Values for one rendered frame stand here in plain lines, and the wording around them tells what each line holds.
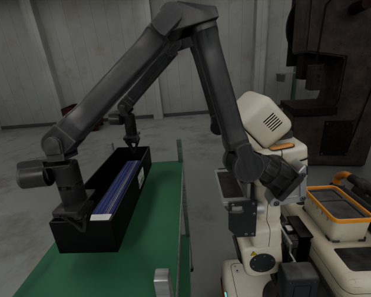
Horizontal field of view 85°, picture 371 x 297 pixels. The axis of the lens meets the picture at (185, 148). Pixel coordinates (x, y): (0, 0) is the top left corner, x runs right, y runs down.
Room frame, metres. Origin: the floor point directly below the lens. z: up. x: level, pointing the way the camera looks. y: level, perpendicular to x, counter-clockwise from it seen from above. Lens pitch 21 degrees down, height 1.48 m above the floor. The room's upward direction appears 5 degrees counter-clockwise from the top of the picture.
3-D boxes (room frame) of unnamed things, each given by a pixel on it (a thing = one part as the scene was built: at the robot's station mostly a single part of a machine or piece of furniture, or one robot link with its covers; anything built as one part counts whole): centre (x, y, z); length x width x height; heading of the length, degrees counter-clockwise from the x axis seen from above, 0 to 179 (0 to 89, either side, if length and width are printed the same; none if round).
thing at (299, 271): (0.65, -0.32, 0.68); 0.28 x 0.27 x 0.25; 178
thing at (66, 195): (0.45, 0.29, 1.21); 0.10 x 0.07 x 0.07; 177
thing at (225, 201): (0.71, -0.20, 0.99); 0.28 x 0.16 x 0.22; 178
